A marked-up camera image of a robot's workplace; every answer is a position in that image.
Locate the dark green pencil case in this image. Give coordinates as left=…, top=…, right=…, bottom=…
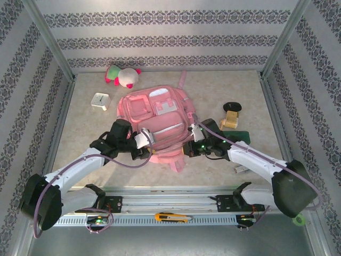
left=222, top=130, right=251, bottom=145

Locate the pink backpack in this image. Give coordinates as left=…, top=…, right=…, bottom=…
left=116, top=70, right=197, bottom=173

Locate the wooden toy with black wheel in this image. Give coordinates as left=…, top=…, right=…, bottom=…
left=220, top=110, right=240, bottom=131

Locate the white square alarm clock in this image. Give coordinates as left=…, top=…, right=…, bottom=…
left=91, top=92, right=112, bottom=111

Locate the yellow utility knife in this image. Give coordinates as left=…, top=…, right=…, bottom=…
left=155, top=212, right=194, bottom=222

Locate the white green pink plush toy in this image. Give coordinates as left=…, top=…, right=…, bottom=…
left=104, top=65, right=142, bottom=90

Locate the small circuit board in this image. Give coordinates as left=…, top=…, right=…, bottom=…
left=236, top=214, right=257, bottom=230
left=85, top=215, right=110, bottom=226

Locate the green tape roll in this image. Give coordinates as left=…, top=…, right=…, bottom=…
left=292, top=214, right=306, bottom=227

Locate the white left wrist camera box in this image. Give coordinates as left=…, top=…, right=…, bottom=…
left=134, top=127, right=156, bottom=149

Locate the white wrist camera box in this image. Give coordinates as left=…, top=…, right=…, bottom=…
left=134, top=127, right=156, bottom=149
left=189, top=124, right=205, bottom=142

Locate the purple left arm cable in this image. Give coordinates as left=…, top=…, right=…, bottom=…
left=33, top=129, right=155, bottom=239

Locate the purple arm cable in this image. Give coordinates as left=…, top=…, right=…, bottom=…
left=192, top=113, right=322, bottom=232
left=33, top=129, right=155, bottom=239

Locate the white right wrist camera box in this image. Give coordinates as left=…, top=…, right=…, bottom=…
left=189, top=124, right=205, bottom=142

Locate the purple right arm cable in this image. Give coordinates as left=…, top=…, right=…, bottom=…
left=192, top=113, right=322, bottom=232

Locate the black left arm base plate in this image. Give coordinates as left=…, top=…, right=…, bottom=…
left=74, top=196, right=123, bottom=214

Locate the aluminium mounting rail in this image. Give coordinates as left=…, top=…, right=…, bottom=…
left=25, top=186, right=315, bottom=215

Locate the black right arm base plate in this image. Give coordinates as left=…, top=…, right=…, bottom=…
left=210, top=194, right=266, bottom=213

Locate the aluminium side rail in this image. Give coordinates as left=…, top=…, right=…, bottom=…
left=258, top=73, right=304, bottom=193
left=36, top=79, right=77, bottom=194

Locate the slotted grey cable duct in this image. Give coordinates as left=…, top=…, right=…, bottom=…
left=54, top=214, right=238, bottom=227

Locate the aluminium frame post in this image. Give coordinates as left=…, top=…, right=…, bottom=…
left=22, top=0, right=76, bottom=82
left=261, top=0, right=312, bottom=79

